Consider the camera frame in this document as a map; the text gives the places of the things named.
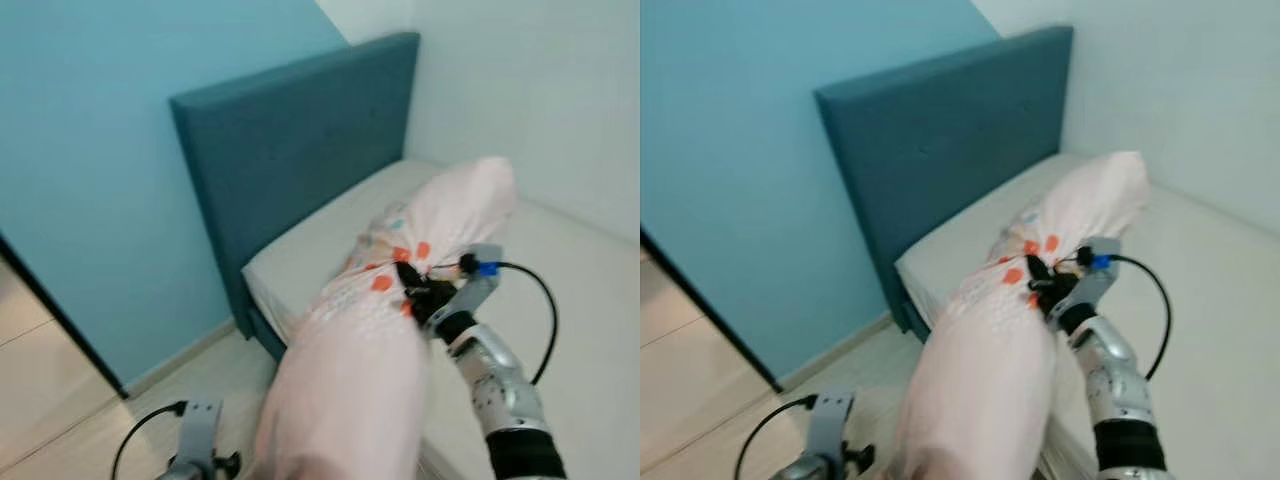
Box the pink pillow with coloured dots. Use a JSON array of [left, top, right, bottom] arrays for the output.
[[250, 155, 519, 480], [890, 150, 1151, 480]]

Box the blue upholstered bed headboard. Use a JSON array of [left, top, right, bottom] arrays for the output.
[[813, 25, 1074, 336], [168, 32, 421, 339]]

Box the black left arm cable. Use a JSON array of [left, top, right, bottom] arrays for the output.
[[110, 400, 189, 480], [735, 395, 816, 480]]

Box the dark blue bed frame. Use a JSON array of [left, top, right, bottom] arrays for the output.
[[897, 295, 931, 346], [245, 305, 291, 363]]

